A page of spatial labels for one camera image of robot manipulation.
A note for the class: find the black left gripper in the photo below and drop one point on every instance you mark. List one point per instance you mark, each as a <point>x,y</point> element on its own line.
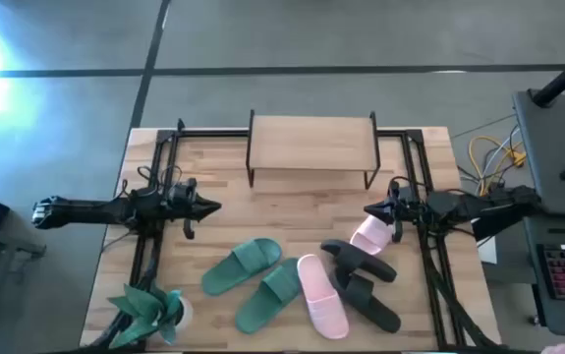
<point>175,204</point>

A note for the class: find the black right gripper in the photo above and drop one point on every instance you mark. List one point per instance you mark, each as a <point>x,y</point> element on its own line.
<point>412,206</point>

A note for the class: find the pink rubber slide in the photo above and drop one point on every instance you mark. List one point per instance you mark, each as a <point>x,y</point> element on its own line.
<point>321,300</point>
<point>370,236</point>

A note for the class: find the black rubber slide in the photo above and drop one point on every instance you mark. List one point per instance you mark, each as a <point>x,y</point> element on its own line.
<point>368,300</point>
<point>360,263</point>

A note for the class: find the green rubber slide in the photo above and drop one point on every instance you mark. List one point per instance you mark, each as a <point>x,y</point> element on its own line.
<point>242,265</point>
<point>267,300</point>

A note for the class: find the wooden shelf with black frame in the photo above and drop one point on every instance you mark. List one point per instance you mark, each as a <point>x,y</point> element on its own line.
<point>311,142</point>

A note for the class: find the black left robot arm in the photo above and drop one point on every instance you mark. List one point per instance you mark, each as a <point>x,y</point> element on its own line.
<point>85,211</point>

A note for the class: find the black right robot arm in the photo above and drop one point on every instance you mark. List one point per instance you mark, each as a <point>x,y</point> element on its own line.
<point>459,206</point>

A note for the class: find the white plant pot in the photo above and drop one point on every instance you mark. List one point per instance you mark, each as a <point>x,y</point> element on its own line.
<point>186,312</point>

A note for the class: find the small white box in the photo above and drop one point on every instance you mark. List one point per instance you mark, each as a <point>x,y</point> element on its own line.
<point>487,251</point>

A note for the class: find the artificial green plant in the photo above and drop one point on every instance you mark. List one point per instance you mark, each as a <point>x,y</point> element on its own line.
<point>144,310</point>

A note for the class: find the grey desk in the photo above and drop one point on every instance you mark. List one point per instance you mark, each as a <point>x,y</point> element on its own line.
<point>547,147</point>

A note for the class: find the grey metal stand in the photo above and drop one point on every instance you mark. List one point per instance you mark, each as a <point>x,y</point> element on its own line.
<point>7,241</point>

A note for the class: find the black monitor pole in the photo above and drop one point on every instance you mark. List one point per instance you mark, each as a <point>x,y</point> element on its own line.
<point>562,78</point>

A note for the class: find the black aluminium table frame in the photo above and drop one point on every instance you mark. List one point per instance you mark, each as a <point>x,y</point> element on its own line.
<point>213,133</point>

